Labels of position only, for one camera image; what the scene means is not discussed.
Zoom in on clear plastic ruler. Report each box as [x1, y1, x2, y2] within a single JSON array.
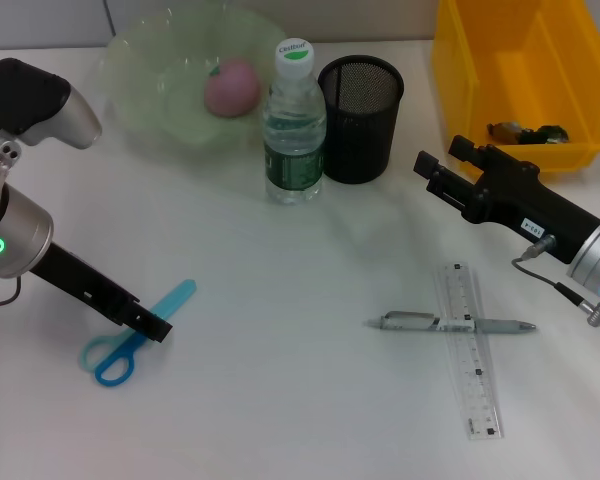
[[433, 262, 508, 442]]

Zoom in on grey ballpoint pen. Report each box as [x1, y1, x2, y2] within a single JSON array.
[[364, 310, 538, 335]]

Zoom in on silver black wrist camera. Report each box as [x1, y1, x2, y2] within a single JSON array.
[[0, 57, 103, 151]]

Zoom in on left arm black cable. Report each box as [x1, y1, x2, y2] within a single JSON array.
[[0, 274, 24, 310]]

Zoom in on translucent green fruit bowl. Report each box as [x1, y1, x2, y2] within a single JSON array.
[[97, 5, 291, 152]]

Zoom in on clear green-label water bottle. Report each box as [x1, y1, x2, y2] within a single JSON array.
[[262, 37, 328, 206]]

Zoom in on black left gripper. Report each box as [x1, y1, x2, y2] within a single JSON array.
[[28, 242, 175, 345]]

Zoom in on yellow plastic bin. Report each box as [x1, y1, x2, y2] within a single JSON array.
[[432, 0, 600, 174]]

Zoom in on blue plastic scissors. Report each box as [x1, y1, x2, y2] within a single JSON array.
[[80, 278, 198, 388]]

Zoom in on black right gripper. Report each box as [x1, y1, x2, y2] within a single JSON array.
[[412, 134, 600, 265]]

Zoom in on black mesh pen holder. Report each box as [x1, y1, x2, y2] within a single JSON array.
[[317, 54, 406, 185]]

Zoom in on pink toy peach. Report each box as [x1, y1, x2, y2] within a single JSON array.
[[203, 58, 261, 119]]

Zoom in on green plastic wrapper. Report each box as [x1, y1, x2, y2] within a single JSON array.
[[485, 120, 570, 147]]

